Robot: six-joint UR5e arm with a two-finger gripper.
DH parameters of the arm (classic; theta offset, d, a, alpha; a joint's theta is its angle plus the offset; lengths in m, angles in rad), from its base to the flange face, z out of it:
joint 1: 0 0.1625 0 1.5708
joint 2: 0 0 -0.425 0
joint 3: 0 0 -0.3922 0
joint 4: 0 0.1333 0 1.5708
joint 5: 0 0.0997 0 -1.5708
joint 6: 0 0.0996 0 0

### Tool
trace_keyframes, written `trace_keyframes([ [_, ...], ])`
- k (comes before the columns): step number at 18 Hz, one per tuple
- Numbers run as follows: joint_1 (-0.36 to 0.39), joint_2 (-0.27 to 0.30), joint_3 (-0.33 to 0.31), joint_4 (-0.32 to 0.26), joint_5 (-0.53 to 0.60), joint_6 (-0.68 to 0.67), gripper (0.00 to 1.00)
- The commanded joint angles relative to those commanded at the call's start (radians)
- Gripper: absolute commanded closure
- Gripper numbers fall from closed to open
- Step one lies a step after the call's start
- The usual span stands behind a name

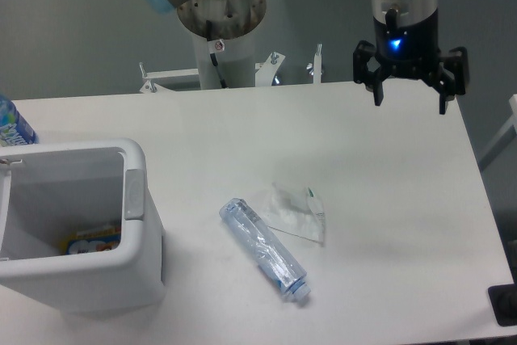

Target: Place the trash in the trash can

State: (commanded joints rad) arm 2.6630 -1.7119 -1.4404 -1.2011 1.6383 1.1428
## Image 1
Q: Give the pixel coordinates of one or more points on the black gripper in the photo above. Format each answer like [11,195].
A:
[412,52]

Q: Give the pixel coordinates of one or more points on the clear plastic wrapper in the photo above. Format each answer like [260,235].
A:
[295,211]

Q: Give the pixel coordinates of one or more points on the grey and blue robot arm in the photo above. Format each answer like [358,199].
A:
[393,13]

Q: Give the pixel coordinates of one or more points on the white plastic trash can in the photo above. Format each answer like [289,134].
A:
[50,191]

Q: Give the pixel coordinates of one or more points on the crushed clear plastic bottle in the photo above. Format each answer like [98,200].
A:
[269,253]

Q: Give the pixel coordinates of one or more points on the black clamp at table edge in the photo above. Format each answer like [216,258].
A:
[503,301]

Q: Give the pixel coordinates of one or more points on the colourful snack package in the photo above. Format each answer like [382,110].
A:
[99,239]

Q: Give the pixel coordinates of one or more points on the blue labelled water bottle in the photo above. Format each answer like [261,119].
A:
[15,130]

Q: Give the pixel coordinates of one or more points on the white frame at right edge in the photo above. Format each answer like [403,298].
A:
[501,139]

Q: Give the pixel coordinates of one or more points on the white metal table frame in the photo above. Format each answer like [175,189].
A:
[265,74]

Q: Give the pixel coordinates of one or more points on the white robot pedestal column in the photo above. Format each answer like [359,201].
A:
[222,33]

